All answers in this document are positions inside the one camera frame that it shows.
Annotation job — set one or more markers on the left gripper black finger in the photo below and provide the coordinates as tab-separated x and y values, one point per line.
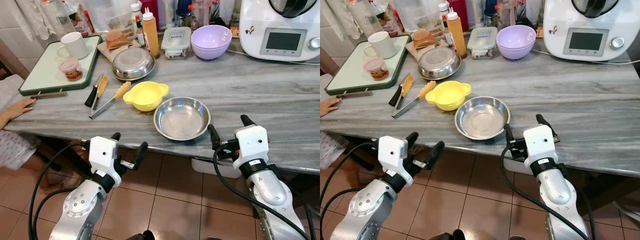
412	140
116	136
141	152
436	152

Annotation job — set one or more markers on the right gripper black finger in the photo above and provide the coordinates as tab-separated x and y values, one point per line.
214	136
509	136
543	120
247	120

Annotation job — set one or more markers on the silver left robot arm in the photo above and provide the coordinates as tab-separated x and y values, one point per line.
82	210
367	207

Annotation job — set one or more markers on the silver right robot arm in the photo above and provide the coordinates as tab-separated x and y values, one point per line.
272	192
555	190

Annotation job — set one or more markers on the person's bare hand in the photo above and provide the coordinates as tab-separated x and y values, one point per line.
329	106
19	108

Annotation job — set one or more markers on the shallow stainless steel plate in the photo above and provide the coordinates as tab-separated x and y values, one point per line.
481	118
181	119

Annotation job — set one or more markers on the yellow plastic bowl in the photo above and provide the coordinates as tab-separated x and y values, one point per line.
145	96
448	95

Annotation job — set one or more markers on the black robot foot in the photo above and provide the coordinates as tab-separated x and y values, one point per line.
142	235
450	235

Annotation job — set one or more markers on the flat grey metal bar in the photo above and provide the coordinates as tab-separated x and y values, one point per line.
47	95
353	94

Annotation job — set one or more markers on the upturned stainless steel bowl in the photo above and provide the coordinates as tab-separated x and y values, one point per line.
439	63
133	64

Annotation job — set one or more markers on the small red-lidded sauce tub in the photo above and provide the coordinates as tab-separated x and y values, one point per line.
376	69
71	70

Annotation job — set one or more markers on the purple plastic bowl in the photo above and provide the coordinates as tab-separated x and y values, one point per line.
211	44
515	43

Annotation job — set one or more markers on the beige wooden board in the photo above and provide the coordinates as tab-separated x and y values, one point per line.
412	51
107	52

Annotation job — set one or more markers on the person's white patterned clothing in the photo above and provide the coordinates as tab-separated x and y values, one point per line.
327	147
15	147

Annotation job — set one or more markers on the pale green serving tray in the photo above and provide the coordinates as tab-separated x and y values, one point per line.
45	75
350	75

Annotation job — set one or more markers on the brown small cup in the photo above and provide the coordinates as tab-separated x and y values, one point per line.
118	39
424	38

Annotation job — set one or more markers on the clear lidded food container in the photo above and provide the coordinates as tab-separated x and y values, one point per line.
176	41
481	41

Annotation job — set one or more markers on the white ceramic mug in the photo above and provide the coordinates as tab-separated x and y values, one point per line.
75	45
382	45

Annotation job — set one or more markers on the white kitchen cooking machine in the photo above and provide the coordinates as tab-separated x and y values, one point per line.
280	22
590	22

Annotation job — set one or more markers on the orange squeeze sauce bottle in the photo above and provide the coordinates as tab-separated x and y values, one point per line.
150	35
456	35

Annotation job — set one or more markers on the white-capped seasoning bottle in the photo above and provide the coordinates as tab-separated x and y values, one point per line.
136	20
443	17

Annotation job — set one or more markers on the clear plastic tub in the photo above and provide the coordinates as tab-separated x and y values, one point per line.
412	14
107	14

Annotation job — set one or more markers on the clear plastic water bottle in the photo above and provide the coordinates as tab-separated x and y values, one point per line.
364	17
59	17

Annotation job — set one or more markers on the red bottle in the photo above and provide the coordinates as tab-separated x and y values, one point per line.
150	6
459	7

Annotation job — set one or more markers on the white hanging towel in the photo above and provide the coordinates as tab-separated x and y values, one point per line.
335	17
30	17

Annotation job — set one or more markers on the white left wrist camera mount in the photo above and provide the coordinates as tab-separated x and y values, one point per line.
391	150
102	152

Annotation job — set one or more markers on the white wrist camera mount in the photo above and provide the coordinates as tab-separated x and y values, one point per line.
102	152
251	142
391	150
540	142

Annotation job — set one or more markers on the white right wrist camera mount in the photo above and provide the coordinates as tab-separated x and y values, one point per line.
540	142
251	142

